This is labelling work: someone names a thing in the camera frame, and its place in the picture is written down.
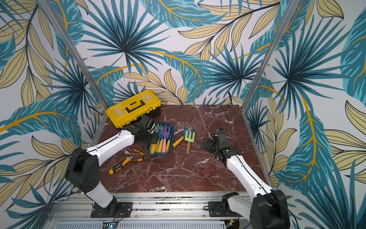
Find green rake wooden handle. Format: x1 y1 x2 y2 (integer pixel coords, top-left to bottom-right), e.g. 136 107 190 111
154 124 160 133

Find teal plastic storage box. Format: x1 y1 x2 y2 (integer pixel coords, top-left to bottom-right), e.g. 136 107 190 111
147 122 175 156

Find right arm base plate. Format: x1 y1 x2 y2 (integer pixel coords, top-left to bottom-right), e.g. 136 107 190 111
203 201 241 218

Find purple rake pink handle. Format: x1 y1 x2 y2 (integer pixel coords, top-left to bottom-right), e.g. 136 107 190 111
162 125 171 153

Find teal fork yellow handle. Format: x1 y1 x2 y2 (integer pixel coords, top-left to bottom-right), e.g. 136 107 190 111
157 125 164 153

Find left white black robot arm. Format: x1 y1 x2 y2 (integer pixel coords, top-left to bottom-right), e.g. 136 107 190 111
65 115 158 215

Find aluminium rail frame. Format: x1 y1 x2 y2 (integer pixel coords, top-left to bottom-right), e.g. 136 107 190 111
43 191 256 229

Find yellow black toolbox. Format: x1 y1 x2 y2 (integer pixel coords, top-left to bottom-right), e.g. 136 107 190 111
106 90 162 128

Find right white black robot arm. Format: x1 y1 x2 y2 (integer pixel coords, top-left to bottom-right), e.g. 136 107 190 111
201 128 291 229

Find yellow handled pliers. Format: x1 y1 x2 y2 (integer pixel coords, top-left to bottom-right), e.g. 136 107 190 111
108 149 153 175

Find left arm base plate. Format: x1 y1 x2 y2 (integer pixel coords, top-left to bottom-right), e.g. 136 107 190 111
91 202 133 218

